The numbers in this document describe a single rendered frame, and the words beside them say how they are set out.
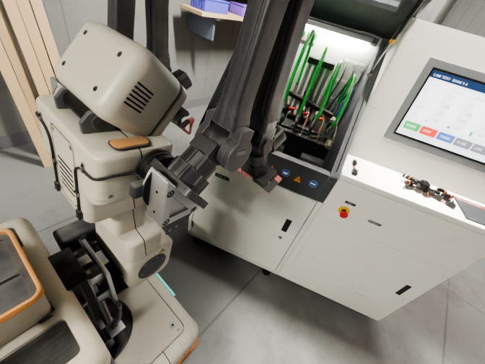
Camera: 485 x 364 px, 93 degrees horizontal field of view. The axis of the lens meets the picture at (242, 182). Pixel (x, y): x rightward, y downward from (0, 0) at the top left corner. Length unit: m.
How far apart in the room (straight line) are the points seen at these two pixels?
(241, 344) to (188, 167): 1.29
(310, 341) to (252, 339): 0.36
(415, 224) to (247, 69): 1.06
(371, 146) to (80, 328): 1.28
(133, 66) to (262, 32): 0.22
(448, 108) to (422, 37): 0.32
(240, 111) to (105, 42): 0.27
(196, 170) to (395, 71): 1.04
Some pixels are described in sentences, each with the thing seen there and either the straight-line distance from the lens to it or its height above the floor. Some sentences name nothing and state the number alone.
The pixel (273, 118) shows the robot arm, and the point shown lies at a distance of 0.57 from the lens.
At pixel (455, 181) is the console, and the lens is 1.48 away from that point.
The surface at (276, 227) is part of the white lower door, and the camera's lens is 1.38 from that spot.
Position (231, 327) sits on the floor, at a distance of 1.60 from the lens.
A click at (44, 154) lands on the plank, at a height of 0.12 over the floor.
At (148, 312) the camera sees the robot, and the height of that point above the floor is 0.28.
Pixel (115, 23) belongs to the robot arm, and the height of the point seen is 1.36.
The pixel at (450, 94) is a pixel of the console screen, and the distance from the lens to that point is 1.36.
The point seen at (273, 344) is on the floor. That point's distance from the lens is 1.64.
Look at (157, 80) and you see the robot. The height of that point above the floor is 1.34.
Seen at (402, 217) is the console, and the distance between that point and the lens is 1.26.
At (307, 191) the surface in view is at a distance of 1.17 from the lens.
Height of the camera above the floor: 1.51
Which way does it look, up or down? 40 degrees down
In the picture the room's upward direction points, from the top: 16 degrees clockwise
